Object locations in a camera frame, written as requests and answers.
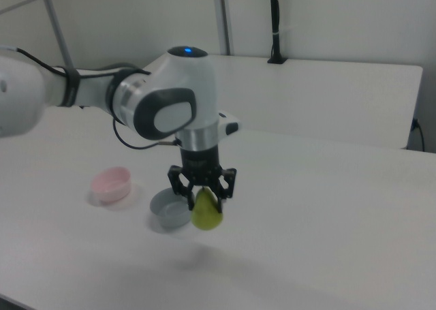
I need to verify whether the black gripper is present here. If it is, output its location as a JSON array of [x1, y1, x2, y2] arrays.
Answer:
[[167, 144, 238, 215]]

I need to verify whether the green pear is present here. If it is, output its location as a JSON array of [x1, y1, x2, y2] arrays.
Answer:
[[190, 186, 225, 232]]

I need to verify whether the grey bowl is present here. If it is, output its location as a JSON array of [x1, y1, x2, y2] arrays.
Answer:
[[149, 187, 193, 229]]

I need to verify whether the pink bowl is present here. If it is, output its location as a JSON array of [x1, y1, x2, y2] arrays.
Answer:
[[89, 166, 132, 203]]

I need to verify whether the white rectangular table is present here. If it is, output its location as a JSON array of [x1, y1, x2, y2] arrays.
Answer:
[[138, 52, 424, 150]]

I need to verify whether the black pole with base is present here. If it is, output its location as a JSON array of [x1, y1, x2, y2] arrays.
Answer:
[[266, 0, 289, 65]]

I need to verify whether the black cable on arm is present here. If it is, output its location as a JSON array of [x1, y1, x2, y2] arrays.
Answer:
[[10, 46, 182, 151]]

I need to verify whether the grey metal partition post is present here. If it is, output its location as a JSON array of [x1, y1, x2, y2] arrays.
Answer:
[[37, 0, 78, 69], [211, 0, 235, 56]]

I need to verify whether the black cable with wall plug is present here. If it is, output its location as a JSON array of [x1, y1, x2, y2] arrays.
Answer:
[[410, 117, 426, 152]]

